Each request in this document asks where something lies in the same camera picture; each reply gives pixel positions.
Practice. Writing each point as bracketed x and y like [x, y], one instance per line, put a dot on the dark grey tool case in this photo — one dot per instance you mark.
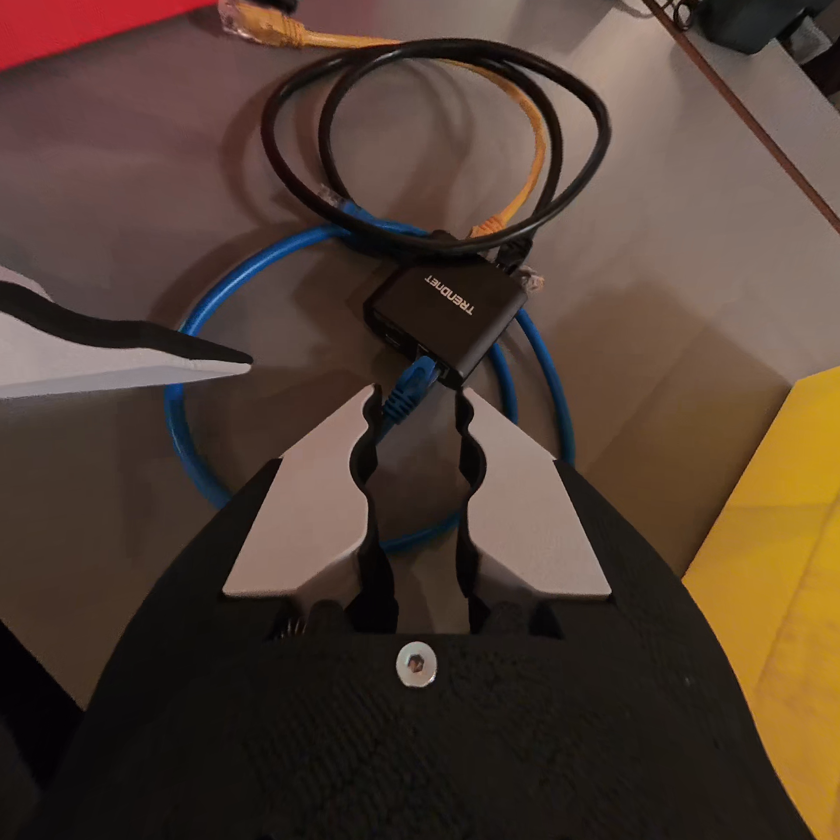
[741, 26]

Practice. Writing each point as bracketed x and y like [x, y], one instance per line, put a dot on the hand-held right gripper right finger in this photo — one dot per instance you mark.
[531, 525]

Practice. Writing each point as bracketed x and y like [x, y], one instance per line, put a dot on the red plastic bin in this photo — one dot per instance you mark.
[65, 26]

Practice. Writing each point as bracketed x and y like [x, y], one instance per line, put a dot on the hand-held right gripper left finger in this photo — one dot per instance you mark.
[302, 525]

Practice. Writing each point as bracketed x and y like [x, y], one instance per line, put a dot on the yellow plastic bin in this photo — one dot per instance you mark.
[787, 558]

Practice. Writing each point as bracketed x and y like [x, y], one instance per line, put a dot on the black ethernet splitter box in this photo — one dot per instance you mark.
[459, 315]

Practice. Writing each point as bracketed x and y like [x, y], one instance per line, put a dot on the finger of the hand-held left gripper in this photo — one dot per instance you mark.
[79, 374]
[19, 279]

